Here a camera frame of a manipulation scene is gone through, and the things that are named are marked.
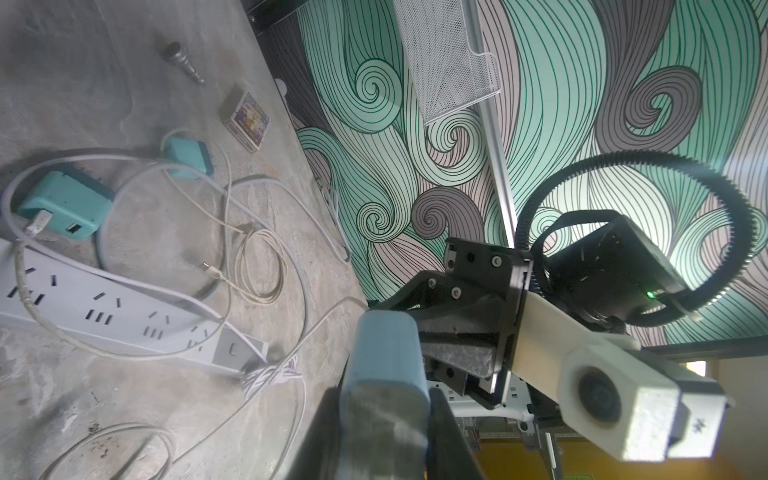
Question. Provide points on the small metal bolt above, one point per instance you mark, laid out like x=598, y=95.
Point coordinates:
x=176, y=54

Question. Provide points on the power strip cord white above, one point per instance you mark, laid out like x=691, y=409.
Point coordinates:
x=159, y=236

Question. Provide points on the white power strip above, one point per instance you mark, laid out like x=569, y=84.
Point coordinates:
x=113, y=317

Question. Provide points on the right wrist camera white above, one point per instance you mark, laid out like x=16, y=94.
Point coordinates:
x=634, y=405

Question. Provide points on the clear mesh wall bin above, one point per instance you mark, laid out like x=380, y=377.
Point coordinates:
x=444, y=50

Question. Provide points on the small colourful card box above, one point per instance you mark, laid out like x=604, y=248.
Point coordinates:
x=245, y=119

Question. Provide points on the light blue usb charger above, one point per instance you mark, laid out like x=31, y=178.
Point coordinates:
x=384, y=404

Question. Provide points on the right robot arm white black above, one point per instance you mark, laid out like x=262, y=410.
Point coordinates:
x=616, y=276

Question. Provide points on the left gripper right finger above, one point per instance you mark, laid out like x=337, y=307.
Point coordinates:
x=448, y=454

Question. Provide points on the small teal usb charger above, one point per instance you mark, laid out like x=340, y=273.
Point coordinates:
x=189, y=152

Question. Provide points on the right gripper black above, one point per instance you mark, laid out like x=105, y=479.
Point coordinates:
x=468, y=316

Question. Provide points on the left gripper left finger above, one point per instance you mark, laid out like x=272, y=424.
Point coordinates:
x=319, y=453

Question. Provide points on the aluminium wall rail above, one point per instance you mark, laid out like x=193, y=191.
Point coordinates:
x=489, y=118

